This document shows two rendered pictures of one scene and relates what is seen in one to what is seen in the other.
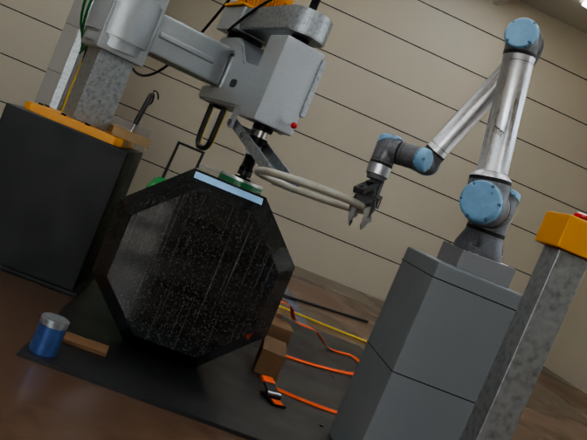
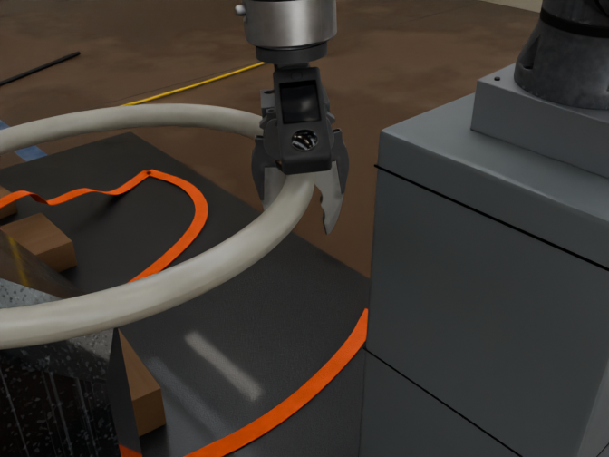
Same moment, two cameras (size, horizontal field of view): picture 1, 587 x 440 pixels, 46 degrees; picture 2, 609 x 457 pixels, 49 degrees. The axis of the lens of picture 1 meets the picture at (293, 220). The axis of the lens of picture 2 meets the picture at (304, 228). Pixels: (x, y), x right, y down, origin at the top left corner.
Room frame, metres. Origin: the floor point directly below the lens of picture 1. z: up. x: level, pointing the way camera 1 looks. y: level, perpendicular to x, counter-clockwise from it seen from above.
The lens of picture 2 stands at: (2.13, 0.12, 1.24)
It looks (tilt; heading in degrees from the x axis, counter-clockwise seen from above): 32 degrees down; 326
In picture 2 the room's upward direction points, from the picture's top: straight up
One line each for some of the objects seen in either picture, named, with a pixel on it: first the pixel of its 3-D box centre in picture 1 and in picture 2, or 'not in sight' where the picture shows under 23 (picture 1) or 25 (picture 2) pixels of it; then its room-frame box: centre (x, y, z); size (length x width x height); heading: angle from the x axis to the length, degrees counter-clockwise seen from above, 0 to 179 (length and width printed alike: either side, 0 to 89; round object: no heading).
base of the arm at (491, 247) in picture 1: (481, 241); (593, 46); (2.66, -0.70, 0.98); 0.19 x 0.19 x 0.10
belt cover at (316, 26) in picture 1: (272, 30); not in sight; (3.63, 0.48, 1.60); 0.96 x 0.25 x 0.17; 30
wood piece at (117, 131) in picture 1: (131, 136); not in sight; (3.53, 0.93, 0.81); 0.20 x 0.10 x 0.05; 105
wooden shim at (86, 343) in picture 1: (76, 340); not in sight; (2.63, 0.59, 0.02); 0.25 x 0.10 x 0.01; 101
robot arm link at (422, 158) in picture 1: (414, 157); not in sight; (2.65, -0.33, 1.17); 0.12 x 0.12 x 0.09; 63
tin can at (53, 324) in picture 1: (49, 334); not in sight; (2.40, 0.64, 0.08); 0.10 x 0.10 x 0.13
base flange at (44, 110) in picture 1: (83, 125); not in sight; (3.54, 1.18, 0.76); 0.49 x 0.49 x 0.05; 7
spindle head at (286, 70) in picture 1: (272, 86); not in sight; (3.40, 0.34, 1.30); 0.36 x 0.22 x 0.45; 30
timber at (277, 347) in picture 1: (270, 356); (115, 378); (3.37, -0.15, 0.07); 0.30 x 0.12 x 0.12; 1
